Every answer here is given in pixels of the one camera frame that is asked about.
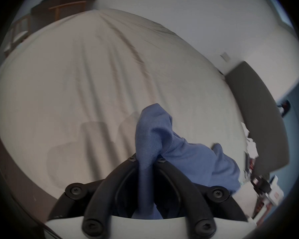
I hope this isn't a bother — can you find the wooden chair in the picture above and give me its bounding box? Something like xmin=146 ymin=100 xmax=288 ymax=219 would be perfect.
xmin=49 ymin=0 xmax=87 ymax=22
xmin=4 ymin=15 xmax=31 ymax=58

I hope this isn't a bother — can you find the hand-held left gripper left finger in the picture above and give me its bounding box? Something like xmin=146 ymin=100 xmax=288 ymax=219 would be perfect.
xmin=49 ymin=155 xmax=141 ymax=237

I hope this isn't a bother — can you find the bed with beige sheet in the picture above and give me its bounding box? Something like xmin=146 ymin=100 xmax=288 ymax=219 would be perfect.
xmin=0 ymin=8 xmax=259 ymax=221

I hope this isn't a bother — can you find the dark wooden table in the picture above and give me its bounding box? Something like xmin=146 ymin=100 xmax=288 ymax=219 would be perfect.
xmin=31 ymin=0 xmax=99 ymax=30

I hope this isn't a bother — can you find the blue shirt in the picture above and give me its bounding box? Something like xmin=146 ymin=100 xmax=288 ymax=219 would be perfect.
xmin=132 ymin=103 xmax=241 ymax=220

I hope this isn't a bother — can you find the grey padded headboard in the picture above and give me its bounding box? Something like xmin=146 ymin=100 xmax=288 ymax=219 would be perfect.
xmin=225 ymin=61 xmax=290 ymax=181

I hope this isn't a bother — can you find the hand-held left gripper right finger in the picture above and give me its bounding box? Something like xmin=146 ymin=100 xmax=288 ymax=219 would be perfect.
xmin=153 ymin=157 xmax=248 ymax=238

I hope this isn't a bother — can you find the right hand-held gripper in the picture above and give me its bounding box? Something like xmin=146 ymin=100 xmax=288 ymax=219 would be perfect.
xmin=250 ymin=175 xmax=285 ymax=212

